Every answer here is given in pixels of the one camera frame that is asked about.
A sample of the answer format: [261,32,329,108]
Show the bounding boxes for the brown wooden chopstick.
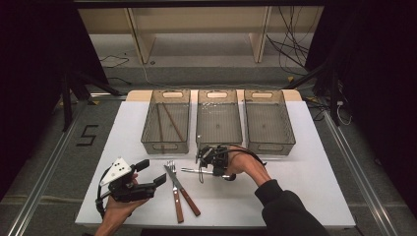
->
[161,102,186,143]
[155,102,164,154]

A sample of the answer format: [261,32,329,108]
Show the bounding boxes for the white plug with cable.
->
[335,100,354,127]

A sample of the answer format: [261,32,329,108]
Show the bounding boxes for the person's right hand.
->
[225,147,273,189]

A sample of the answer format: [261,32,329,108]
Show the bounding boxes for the black curtain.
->
[0,0,110,201]
[304,0,417,219]

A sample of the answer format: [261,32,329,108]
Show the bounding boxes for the wooden handled steel fork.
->
[165,160,185,224]

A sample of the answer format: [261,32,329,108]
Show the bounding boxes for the steel spoon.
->
[180,166,237,182]

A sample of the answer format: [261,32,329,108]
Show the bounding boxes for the white floor cable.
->
[123,51,198,90]

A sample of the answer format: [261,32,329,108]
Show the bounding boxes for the wooden handled steel knife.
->
[163,164,202,217]

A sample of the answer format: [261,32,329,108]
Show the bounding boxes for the metal floor rail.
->
[322,109,400,236]
[5,92,128,236]

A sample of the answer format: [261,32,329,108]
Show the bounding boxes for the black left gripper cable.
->
[94,166,113,219]

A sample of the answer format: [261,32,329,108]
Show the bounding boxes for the person's left hand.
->
[105,196,149,220]

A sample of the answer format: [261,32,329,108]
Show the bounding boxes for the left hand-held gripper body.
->
[99,156,157,203]

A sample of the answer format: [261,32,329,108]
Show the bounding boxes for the black floor cable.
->
[99,54,133,87]

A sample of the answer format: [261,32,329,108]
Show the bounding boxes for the black overhead bar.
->
[72,0,328,9]

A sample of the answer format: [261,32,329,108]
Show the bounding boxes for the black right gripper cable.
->
[225,144,268,167]

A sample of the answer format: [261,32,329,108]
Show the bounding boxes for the light wooden shelf unit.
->
[78,5,326,65]

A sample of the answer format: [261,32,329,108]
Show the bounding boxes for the hanging black cables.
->
[266,5,317,77]

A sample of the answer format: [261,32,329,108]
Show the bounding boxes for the black metal stand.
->
[51,69,123,133]
[284,58,342,128]

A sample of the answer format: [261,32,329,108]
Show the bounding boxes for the transparent grey plastic bin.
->
[244,88,297,156]
[141,88,192,155]
[195,88,244,152]

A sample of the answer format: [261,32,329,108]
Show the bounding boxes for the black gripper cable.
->
[94,166,113,219]
[225,144,268,167]

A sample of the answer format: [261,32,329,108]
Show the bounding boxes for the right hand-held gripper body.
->
[196,134,230,184]

